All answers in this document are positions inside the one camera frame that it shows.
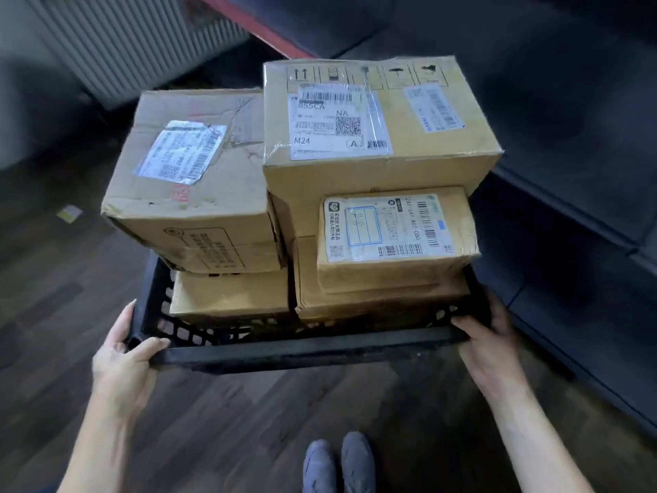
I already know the person's right hand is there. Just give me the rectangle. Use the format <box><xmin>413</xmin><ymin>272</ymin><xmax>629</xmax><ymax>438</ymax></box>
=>
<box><xmin>450</xmin><ymin>292</ymin><xmax>530</xmax><ymax>405</ymax></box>

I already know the person's left hand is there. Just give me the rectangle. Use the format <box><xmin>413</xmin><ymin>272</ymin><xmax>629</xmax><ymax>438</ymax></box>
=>
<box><xmin>92</xmin><ymin>300</ymin><xmax>171</xmax><ymax>414</ymax></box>

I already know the black plastic crate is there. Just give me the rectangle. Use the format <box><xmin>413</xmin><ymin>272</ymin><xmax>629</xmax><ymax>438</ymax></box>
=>
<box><xmin>126</xmin><ymin>250</ymin><xmax>494</xmax><ymax>375</ymax></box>

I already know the person's right forearm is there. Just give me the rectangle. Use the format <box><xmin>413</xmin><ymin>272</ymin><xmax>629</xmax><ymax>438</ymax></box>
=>
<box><xmin>488</xmin><ymin>380</ymin><xmax>596</xmax><ymax>493</ymax></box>

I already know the person's left forearm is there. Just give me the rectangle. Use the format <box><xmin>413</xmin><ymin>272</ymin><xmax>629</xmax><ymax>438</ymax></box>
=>
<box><xmin>56</xmin><ymin>392</ymin><xmax>155</xmax><ymax>493</ymax></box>

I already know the plain cardboard box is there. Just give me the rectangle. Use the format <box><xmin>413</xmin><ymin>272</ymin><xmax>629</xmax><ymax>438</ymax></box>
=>
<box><xmin>168</xmin><ymin>268</ymin><xmax>291</xmax><ymax>320</ymax></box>

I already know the flat cardboard box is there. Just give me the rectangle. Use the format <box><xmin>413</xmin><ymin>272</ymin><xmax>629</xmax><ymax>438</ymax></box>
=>
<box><xmin>293</xmin><ymin>236</ymin><xmax>472</xmax><ymax>324</ymax></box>

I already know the small labelled cardboard box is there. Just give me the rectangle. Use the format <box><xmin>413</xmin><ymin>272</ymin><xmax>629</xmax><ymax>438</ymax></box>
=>
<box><xmin>317</xmin><ymin>187</ymin><xmax>480</xmax><ymax>295</ymax></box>

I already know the crumpled cardboard box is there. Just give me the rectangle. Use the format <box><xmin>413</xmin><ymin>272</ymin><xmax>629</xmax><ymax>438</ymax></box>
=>
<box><xmin>101</xmin><ymin>88</ymin><xmax>286</xmax><ymax>275</ymax></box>

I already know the person's right shoe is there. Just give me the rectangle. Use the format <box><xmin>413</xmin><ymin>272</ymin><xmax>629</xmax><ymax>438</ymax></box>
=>
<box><xmin>341</xmin><ymin>431</ymin><xmax>377</xmax><ymax>493</ymax></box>

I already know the person's shoe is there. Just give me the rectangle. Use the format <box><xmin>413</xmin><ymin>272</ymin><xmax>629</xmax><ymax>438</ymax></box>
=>
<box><xmin>302</xmin><ymin>440</ymin><xmax>338</xmax><ymax>493</ymax></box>
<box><xmin>341</xmin><ymin>431</ymin><xmax>377</xmax><ymax>493</ymax></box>

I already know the large taped cardboard box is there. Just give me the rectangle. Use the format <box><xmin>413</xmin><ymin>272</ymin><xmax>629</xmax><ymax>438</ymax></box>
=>
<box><xmin>263</xmin><ymin>56</ymin><xmax>503</xmax><ymax>241</ymax></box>

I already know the person's left shoe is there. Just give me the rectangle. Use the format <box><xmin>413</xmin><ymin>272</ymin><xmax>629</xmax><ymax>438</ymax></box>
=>
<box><xmin>302</xmin><ymin>440</ymin><xmax>338</xmax><ymax>493</ymax></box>

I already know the dark metal shelf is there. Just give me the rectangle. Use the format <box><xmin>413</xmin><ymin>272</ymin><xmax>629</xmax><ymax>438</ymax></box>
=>
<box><xmin>192</xmin><ymin>0</ymin><xmax>657</xmax><ymax>438</ymax></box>

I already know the white ribbed radiator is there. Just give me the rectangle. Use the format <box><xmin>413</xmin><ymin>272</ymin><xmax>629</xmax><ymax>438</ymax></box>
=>
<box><xmin>23</xmin><ymin>0</ymin><xmax>252</xmax><ymax>111</ymax></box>

